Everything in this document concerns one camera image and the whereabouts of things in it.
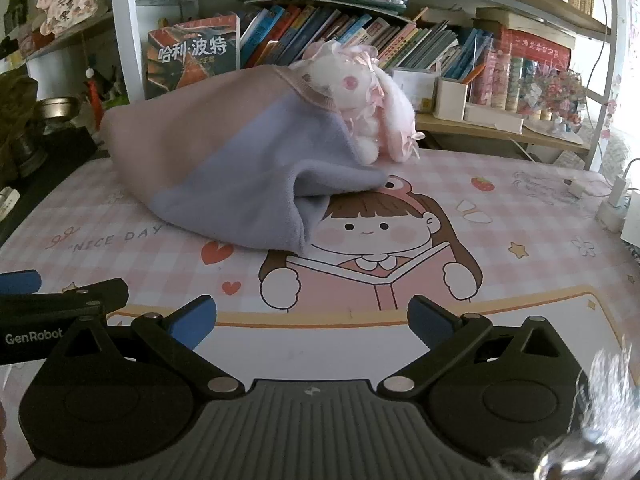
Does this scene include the grey side shelf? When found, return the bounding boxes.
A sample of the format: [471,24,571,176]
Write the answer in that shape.
[20,10,116,61]

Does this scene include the white power adapter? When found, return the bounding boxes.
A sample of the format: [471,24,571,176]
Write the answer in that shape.
[595,160,640,233]

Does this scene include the black box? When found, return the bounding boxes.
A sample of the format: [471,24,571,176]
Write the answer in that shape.
[0,125,108,241]

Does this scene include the pink checked cartoon desk mat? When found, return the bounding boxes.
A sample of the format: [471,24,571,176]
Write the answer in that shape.
[0,147,640,480]

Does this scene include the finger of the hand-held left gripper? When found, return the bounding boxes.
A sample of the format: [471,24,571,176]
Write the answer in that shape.
[0,270,43,295]
[60,278,130,313]

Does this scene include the dark glass jar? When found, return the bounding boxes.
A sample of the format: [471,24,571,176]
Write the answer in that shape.
[12,120,48,176]

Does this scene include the brown cloth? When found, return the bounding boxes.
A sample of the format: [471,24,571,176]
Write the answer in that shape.
[0,67,41,181]

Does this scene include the row of colourful books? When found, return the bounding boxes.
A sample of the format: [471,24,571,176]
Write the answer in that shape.
[239,4,496,81]

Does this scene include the red tassel ornament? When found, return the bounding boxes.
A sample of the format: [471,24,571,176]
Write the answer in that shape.
[85,67,101,126]

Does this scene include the pink white plush bunny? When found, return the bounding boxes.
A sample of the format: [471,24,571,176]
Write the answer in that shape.
[290,41,426,167]

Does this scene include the white fluffy charm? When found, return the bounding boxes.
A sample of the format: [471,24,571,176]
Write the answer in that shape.
[500,345,640,480]

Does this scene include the white charger plug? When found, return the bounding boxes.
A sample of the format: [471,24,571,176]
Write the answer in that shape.
[565,178,593,200]

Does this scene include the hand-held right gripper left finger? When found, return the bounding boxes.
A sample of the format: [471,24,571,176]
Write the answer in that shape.
[47,296,246,401]

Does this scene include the large dragon cover book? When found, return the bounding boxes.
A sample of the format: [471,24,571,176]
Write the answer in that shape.
[145,12,242,101]

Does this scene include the clear box of tape rolls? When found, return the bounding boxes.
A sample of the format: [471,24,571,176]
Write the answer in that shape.
[482,50,538,111]

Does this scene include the white-framed wooden shelf unit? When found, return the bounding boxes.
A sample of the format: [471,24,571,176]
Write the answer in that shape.
[107,0,621,171]

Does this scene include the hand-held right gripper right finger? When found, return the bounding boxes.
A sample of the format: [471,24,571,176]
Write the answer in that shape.
[377,295,571,401]

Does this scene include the metal bowl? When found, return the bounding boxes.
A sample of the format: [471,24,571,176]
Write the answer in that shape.
[37,97,81,123]

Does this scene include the white desk organizer boxes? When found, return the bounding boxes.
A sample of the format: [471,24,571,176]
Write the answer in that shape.
[390,69,441,113]

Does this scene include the red box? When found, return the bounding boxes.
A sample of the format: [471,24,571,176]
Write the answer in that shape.
[492,27,572,78]

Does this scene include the white pen holder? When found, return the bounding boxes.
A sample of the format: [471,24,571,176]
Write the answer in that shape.
[434,76,475,121]

